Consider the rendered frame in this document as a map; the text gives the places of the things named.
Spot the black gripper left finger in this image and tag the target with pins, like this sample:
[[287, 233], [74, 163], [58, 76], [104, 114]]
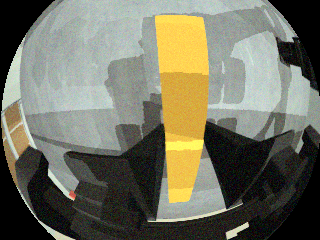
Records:
[[139, 170]]

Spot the yellow bar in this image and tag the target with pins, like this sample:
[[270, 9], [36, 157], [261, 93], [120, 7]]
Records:
[[183, 62]]

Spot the red rectangular block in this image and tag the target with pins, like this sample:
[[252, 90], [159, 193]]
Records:
[[72, 194]]

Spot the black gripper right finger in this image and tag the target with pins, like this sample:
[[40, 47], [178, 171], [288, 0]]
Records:
[[238, 161]]

